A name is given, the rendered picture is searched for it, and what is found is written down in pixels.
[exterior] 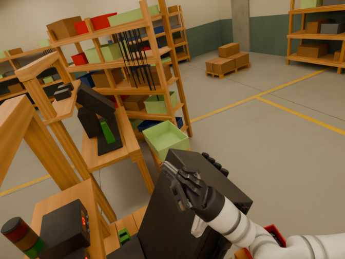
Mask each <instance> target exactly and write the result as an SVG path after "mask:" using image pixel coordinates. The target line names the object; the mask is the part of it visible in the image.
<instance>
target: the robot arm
mask: <svg viewBox="0 0 345 259"><path fill-rule="evenodd" d="M159 169H160V170H161V172H162V173H163V174H164V175H165V176H166V177H168V178H169V179H170V182H171V186H170V190H171V193H172V195H173V197H174V200H175V202H176V205H177V207H178V210H179V212H183V211H185V210H186V209H189V208H190V209H191V210H193V211H194V213H195V214H196V215H195V218H194V222H193V226H192V228H191V234H192V235H193V236H195V237H200V236H201V235H202V234H203V232H204V230H205V228H206V227H207V226H208V225H209V226H210V227H212V228H213V229H214V230H216V231H217V232H219V233H220V234H222V235H223V236H224V237H225V238H227V239H228V240H229V241H230V242H231V243H232V244H234V245H235V246H237V247H240V248H246V249H247V250H248V251H249V252H250V254H251V256H252V258H253V259H345V233H339V234H331V235H293V236H290V237H288V238H287V240H286V248H281V247H280V246H279V245H278V243H277V242H276V241H275V239H274V238H273V237H272V236H271V235H270V234H269V233H268V232H267V231H266V230H265V229H264V228H263V227H261V226H260V225H258V224H256V223H255V222H253V221H251V220H250V219H249V218H248V217H247V216H246V215H244V214H243V213H242V212H241V211H240V210H239V209H237V207H236V206H235V205H234V204H233V203H232V202H231V201H230V200H229V199H227V198H226V197H225V196H224V195H223V194H222V193H220V192H219V191H218V190H217V189H216V188H214V187H210V186H207V185H206V183H205V182H204V180H202V179H201V178H200V175H199V174H200V173H201V170H200V169H198V168H190V167H186V166H184V167H183V168H181V169H180V170H178V169H177V168H176V167H174V166H173V165H172V164H171V163H170V162H168V161H164V162H163V163H162V164H161V165H160V167H159ZM176 189H177V190H176ZM177 191H178V193H177Z"/></svg>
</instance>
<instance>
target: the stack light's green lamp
mask: <svg viewBox="0 0 345 259"><path fill-rule="evenodd" d="M43 246H44V241H43V240H42V239H41V238H40V237H39V238H38V241H37V242H36V244H35V245H34V246H33V247H32V248H31V249H29V250H27V251H22V252H23V253H24V254H25V255H26V256H28V257H29V258H30V259H36V258H38V257H37V254H38V253H39V252H40V251H41V249H42V248H43Z"/></svg>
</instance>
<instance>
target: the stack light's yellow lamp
mask: <svg viewBox="0 0 345 259"><path fill-rule="evenodd" d="M38 238H39V236H38V235H37V234H36V233H35V232H34V231H33V230H32V229H31V228H30V230H29V232H28V234H27V235H26V236H25V237H24V238H23V239H21V240H19V241H18V242H15V243H13V244H14V245H15V246H16V247H18V248H19V249H20V250H21V251H27V250H29V249H31V248H32V247H33V246H34V245H35V244H36V242H37V241H38Z"/></svg>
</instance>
